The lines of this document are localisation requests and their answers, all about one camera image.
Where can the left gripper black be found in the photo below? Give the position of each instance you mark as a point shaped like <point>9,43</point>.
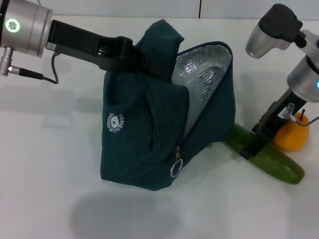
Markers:
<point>82,47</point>

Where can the orange pear with dark stem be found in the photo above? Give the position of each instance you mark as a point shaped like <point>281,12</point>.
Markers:
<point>291,142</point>

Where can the green cucumber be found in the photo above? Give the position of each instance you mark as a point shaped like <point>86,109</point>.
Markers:
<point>281,166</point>

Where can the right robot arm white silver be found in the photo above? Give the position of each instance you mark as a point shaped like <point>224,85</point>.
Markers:
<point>304,74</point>

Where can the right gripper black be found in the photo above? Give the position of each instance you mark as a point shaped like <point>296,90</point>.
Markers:
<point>279,117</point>

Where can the dark teal fabric lunch bag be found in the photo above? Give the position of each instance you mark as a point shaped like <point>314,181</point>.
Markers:
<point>139,124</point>

